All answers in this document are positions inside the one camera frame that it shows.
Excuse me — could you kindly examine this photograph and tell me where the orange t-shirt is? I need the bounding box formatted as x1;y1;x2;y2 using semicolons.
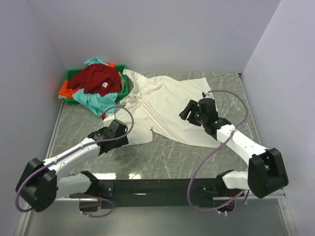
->
57;62;116;99

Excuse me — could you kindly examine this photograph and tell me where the cream white t-shirt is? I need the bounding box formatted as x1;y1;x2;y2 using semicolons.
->
115;69;219;148

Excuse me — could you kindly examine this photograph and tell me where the teal t-shirt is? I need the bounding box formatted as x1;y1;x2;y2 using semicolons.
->
73;58;117;117

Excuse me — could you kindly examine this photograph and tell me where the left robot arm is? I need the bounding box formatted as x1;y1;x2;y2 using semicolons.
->
15;119;128;212

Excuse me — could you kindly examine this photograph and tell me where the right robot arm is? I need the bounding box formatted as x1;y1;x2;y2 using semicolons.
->
179;98;289;199

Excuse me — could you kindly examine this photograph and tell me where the dark red t-shirt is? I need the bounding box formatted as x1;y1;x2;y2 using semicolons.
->
67;63;121;97

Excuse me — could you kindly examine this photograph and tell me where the black base crossbar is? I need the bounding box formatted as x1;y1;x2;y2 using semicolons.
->
68;178;237;212

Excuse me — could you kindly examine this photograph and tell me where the aluminium frame rail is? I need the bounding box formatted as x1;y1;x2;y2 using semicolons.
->
56;189;286;201

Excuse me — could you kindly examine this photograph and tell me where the tan t-shirt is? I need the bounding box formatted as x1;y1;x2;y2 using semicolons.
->
118;72;126;93

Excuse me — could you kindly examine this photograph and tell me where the green plastic bin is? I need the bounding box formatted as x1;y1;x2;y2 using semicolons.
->
58;63;128;105

